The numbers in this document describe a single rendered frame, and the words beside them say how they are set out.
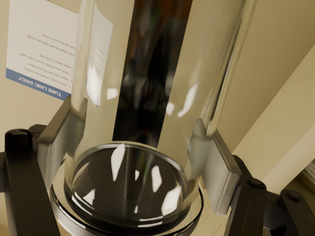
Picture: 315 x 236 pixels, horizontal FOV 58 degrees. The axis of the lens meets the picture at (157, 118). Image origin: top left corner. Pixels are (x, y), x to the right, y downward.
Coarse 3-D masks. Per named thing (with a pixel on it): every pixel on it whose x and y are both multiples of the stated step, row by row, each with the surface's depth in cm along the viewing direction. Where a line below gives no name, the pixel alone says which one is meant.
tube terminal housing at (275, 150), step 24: (312, 48) 35; (312, 72) 33; (288, 96) 36; (312, 96) 31; (264, 120) 40; (288, 120) 34; (312, 120) 30; (240, 144) 45; (264, 144) 38; (288, 144) 32; (312, 144) 31; (264, 168) 35; (288, 168) 33; (312, 192) 40; (216, 216) 43
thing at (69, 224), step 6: (54, 204) 17; (54, 210) 17; (60, 210) 17; (60, 216) 17; (66, 216) 16; (66, 222) 16; (72, 222) 16; (72, 228) 16; (78, 228) 16; (192, 228) 18; (78, 234) 16; (84, 234) 16; (90, 234) 16; (180, 234) 17; (186, 234) 18
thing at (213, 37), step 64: (128, 0) 12; (192, 0) 11; (256, 0) 14; (128, 64) 13; (192, 64) 13; (128, 128) 14; (192, 128) 14; (64, 192) 18; (128, 192) 15; (192, 192) 18
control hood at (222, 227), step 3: (225, 222) 39; (222, 225) 40; (219, 228) 41; (222, 228) 40; (264, 228) 37; (216, 231) 41; (219, 231) 40; (222, 231) 39; (264, 231) 37; (216, 234) 41; (219, 234) 40; (222, 234) 39; (264, 234) 37
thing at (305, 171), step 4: (308, 164) 39; (312, 164) 38; (304, 168) 40; (308, 168) 39; (312, 168) 39; (300, 172) 41; (304, 172) 40; (308, 172) 40; (312, 172) 39; (300, 176) 41; (304, 176) 40; (308, 176) 40; (312, 176) 39; (304, 180) 41; (308, 180) 40; (312, 180) 39; (308, 184) 41; (312, 184) 40; (312, 188) 40
